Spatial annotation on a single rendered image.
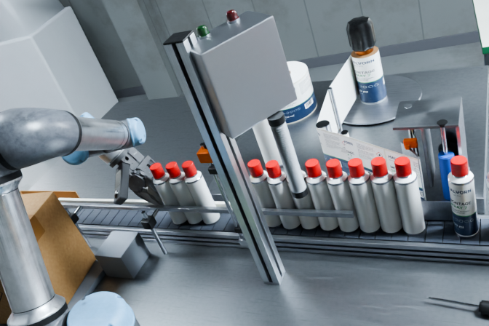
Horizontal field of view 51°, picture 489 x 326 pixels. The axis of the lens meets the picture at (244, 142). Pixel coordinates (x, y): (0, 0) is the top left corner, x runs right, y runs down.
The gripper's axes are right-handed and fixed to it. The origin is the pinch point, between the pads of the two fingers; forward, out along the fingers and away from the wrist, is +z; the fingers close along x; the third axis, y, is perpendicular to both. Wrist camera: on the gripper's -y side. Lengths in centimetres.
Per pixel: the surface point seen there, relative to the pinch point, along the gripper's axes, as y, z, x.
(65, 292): -30.1, -4.8, 18.7
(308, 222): -1.9, 24.9, -38.2
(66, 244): -21.1, -13.5, 14.9
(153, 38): 237, -50, 163
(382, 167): -1, 21, -65
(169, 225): -2.4, 5.1, 2.2
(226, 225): -1.7, 14.8, -14.7
